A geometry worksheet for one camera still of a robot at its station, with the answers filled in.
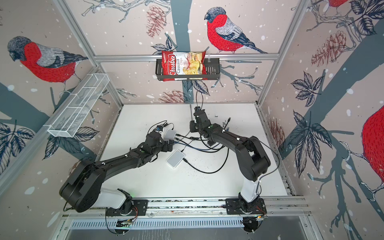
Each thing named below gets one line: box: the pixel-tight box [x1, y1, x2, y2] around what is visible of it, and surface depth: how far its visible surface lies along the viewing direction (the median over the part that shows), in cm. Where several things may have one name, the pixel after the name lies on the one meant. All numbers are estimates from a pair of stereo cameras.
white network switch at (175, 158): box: [166, 149, 185, 168], surface depth 92 cm
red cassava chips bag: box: [161, 50, 208, 82], surface depth 90 cm
